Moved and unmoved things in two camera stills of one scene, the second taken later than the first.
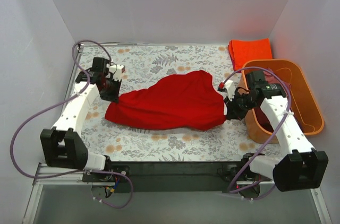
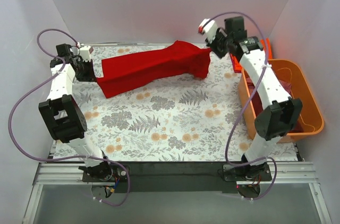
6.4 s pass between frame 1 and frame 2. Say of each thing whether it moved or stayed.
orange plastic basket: stayed
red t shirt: moved
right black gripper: moved
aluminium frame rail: stayed
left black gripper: moved
